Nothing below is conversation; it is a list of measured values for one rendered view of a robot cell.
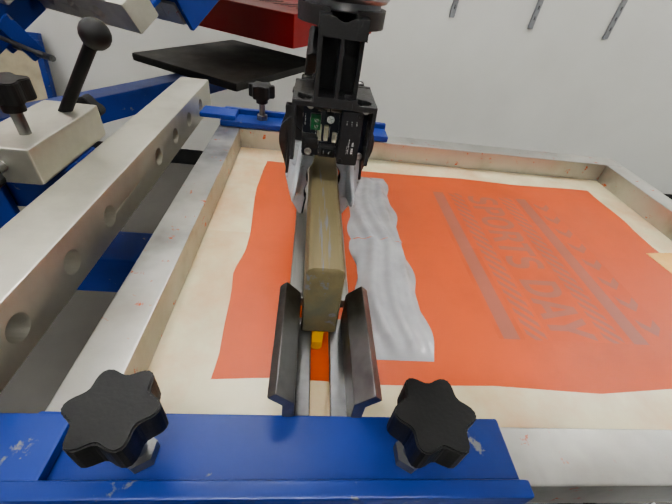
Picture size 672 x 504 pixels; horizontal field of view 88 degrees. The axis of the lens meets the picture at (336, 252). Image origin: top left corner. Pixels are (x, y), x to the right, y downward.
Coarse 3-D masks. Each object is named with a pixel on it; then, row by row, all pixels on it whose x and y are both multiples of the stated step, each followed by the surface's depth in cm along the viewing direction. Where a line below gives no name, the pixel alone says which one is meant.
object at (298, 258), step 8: (304, 208) 43; (296, 216) 42; (304, 216) 42; (296, 224) 40; (304, 224) 40; (296, 232) 39; (304, 232) 39; (296, 240) 38; (304, 240) 38; (296, 248) 37; (304, 248) 37; (296, 256) 36; (304, 256) 36; (344, 256) 37; (296, 264) 35; (296, 272) 34; (296, 280) 33; (296, 288) 32; (344, 288) 33; (344, 296) 32
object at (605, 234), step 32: (256, 192) 52; (288, 192) 53; (416, 192) 58; (448, 192) 59; (480, 192) 61; (512, 192) 62; (544, 192) 64; (576, 192) 65; (256, 224) 46; (288, 224) 47; (416, 224) 50; (576, 224) 56; (608, 224) 57; (608, 256) 50; (640, 256) 51
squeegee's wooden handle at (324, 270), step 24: (312, 168) 38; (336, 168) 39; (312, 192) 34; (336, 192) 34; (312, 216) 31; (336, 216) 31; (312, 240) 28; (336, 240) 28; (312, 264) 26; (336, 264) 26; (312, 288) 27; (336, 288) 27; (312, 312) 28; (336, 312) 29
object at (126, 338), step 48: (240, 144) 62; (384, 144) 64; (432, 144) 66; (192, 192) 44; (624, 192) 64; (192, 240) 38; (144, 288) 31; (96, 336) 27; (144, 336) 28; (528, 432) 25; (576, 432) 25; (624, 432) 26; (528, 480) 23; (576, 480) 23; (624, 480) 23
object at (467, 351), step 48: (288, 240) 44; (240, 288) 37; (432, 288) 40; (240, 336) 32; (480, 336) 36; (384, 384) 30; (480, 384) 32; (528, 384) 32; (576, 384) 33; (624, 384) 33
